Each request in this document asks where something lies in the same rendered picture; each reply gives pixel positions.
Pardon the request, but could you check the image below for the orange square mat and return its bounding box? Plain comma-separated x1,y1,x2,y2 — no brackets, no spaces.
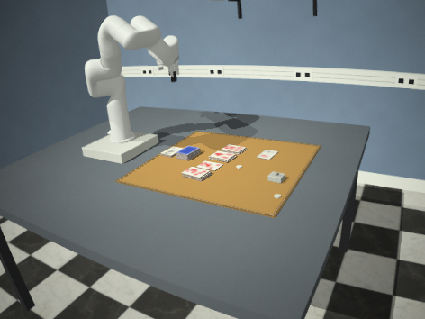
116,131,321,217

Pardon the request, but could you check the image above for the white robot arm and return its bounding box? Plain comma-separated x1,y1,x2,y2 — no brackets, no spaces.
85,15,179,143

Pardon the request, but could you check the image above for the orange-tan rectangular mat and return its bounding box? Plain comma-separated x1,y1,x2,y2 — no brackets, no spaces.
121,132,318,214

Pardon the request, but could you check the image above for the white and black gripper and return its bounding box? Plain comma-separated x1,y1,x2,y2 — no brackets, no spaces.
168,61,179,82

